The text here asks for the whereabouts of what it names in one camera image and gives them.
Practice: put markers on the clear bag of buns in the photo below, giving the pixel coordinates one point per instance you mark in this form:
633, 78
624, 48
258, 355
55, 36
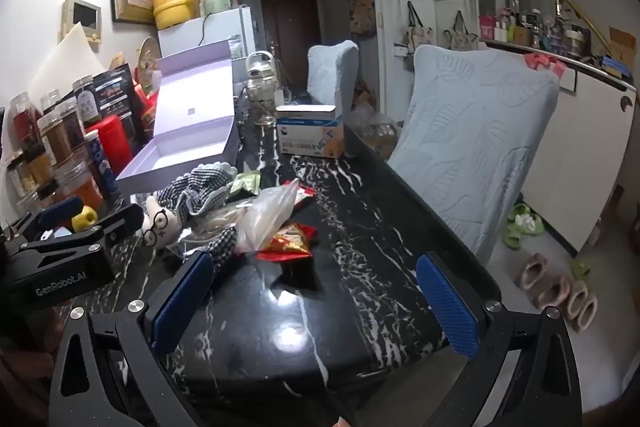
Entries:
375, 129

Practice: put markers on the red packet with white label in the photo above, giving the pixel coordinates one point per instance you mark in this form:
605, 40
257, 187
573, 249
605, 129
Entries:
301, 194

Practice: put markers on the yellow pot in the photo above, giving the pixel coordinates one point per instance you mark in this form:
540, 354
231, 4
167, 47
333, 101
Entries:
172, 9

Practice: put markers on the checkered fabric scrunchies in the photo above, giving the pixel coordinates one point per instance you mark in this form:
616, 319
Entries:
200, 187

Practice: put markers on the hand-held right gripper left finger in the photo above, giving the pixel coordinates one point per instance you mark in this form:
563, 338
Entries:
182, 304

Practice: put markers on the white fridge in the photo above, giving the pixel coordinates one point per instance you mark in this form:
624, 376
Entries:
220, 32

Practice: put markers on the red canister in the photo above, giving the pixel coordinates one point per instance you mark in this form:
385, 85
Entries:
110, 144

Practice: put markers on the chair with light blue cover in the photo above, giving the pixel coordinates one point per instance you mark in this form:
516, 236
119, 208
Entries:
475, 142
330, 72

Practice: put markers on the green slipper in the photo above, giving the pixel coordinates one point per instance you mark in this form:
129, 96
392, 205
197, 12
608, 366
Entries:
522, 224
580, 268

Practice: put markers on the clear plastic bag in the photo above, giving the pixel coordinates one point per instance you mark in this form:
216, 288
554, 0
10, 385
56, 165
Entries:
270, 217

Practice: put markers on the white foam board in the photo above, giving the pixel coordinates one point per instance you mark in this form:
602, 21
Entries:
70, 62

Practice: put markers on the blue printed tube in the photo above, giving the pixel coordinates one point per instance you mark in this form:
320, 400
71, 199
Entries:
102, 167

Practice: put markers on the cardboard box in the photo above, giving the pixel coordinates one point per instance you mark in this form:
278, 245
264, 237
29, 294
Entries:
622, 44

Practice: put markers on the white cabinet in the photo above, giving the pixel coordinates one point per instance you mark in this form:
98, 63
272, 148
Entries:
575, 147

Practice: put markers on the brown door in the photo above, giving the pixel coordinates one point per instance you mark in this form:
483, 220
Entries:
290, 32

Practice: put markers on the black printed bag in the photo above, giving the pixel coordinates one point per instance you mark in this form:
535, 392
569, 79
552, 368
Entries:
115, 94

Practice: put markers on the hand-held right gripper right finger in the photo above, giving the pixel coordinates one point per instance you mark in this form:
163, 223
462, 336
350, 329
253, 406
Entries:
447, 312

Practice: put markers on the lavender gift box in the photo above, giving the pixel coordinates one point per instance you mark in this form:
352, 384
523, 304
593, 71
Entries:
195, 107

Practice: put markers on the water bottle with white lid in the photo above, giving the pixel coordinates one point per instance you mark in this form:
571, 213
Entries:
260, 74

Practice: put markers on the blue white carton box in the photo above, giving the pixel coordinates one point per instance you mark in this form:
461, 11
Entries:
310, 132

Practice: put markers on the yellow apple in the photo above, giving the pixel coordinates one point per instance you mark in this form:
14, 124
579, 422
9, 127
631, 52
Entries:
84, 219

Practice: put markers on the orange jar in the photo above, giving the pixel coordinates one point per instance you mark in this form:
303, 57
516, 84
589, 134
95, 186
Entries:
55, 132

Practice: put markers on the red printed box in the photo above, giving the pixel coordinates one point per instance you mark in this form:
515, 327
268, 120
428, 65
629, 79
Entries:
145, 107

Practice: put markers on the red orange snack packet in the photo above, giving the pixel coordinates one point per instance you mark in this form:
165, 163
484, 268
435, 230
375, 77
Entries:
287, 243

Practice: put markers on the pink cloth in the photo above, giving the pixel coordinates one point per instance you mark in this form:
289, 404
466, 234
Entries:
545, 64

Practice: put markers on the brown hanging bag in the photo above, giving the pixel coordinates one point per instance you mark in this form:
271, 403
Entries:
364, 14

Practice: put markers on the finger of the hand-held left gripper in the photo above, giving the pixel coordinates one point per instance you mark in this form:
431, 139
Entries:
60, 209
120, 219

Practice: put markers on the beige plush slipper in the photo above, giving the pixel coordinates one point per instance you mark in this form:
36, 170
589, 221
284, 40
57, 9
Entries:
587, 313
551, 293
575, 299
531, 272

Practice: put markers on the round woven plate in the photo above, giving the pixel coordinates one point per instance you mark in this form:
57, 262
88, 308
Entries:
148, 64

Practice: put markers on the printed tote bag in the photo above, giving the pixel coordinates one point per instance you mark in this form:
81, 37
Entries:
464, 37
417, 37

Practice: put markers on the green packet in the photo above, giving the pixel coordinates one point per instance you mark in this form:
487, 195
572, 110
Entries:
245, 184

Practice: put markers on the small framed wall panel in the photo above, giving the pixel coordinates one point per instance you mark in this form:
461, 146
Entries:
82, 19

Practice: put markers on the row of bottles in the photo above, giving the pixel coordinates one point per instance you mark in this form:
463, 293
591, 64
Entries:
540, 32

